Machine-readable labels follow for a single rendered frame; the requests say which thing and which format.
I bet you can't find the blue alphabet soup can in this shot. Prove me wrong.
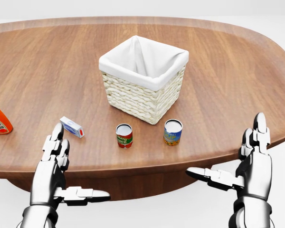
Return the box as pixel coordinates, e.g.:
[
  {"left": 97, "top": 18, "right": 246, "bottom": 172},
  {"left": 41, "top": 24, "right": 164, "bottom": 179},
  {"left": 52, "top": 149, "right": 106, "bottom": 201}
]
[{"left": 163, "top": 119, "right": 183, "bottom": 146}]

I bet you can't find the white lined wicker basket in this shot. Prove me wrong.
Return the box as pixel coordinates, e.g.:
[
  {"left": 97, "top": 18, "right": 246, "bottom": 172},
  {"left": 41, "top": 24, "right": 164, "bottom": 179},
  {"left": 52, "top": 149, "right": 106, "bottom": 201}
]
[{"left": 98, "top": 35, "right": 190, "bottom": 125}]

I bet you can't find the white blue cream cheese box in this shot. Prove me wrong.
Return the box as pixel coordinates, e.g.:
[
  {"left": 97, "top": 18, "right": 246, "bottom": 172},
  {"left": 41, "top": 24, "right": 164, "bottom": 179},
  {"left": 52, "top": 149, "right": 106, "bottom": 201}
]
[{"left": 59, "top": 116, "right": 85, "bottom": 139}]

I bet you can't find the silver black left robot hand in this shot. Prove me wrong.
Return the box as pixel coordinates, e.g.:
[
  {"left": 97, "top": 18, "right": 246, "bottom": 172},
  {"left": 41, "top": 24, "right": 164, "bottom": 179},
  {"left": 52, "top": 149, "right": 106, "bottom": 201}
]
[{"left": 29, "top": 122, "right": 111, "bottom": 207}]

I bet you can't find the red tomato sauce can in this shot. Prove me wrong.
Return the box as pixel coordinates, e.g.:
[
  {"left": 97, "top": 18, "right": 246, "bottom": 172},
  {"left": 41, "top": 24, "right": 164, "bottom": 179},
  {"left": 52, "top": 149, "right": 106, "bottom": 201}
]
[{"left": 115, "top": 123, "right": 133, "bottom": 149}]

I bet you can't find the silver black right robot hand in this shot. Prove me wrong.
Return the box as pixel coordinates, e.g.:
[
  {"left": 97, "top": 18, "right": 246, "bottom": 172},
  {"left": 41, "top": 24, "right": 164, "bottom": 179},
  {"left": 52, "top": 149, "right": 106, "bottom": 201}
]
[{"left": 185, "top": 112, "right": 274, "bottom": 202}]

